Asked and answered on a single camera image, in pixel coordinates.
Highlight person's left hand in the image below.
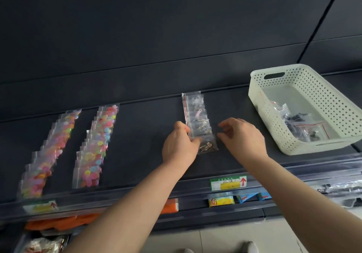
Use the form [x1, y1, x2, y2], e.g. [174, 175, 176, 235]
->
[162, 121, 203, 169]

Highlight person's right hand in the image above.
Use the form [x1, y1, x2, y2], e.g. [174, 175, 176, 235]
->
[217, 117, 269, 165]

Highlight clear packet of brass clips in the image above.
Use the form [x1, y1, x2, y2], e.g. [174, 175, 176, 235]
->
[195, 135, 219, 155]

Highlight person's left forearm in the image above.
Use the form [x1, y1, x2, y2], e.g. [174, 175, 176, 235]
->
[64, 159, 197, 253]

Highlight person's right forearm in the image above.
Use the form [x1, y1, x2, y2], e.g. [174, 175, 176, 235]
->
[240, 154, 362, 253]

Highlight row of clear metal-part packets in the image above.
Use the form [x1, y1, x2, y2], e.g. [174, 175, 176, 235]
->
[182, 91, 213, 142]

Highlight green yellow shelf price label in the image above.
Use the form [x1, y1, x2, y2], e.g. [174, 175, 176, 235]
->
[23, 200, 59, 214]
[209, 175, 248, 191]

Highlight dark store shelf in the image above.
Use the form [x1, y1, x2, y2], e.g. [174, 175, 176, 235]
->
[0, 72, 362, 228]

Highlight yellow printed packet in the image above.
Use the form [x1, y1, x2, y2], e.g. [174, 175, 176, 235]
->
[208, 196, 235, 208]

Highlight clear packet of black parts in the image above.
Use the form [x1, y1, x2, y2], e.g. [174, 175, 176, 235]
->
[270, 101, 289, 120]
[283, 111, 310, 133]

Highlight blue packet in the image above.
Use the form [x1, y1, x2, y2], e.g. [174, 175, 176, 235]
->
[236, 192, 272, 204]

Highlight orange packet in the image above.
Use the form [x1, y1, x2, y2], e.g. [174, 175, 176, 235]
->
[161, 199, 179, 214]
[24, 213, 103, 231]

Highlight clear packet with red line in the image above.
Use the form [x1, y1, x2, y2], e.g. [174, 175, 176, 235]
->
[303, 122, 331, 143]

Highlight white perforated plastic basket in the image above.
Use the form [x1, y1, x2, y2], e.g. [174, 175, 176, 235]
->
[248, 64, 362, 156]

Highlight short row of colourful button packets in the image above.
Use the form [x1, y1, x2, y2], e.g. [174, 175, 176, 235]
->
[72, 104, 120, 189]

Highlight clear shiny packets on hooks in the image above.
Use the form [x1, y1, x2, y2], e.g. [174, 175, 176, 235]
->
[316, 182, 362, 195]

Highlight long row of colourful button packets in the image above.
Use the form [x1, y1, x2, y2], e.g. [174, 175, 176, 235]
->
[17, 109, 82, 199]

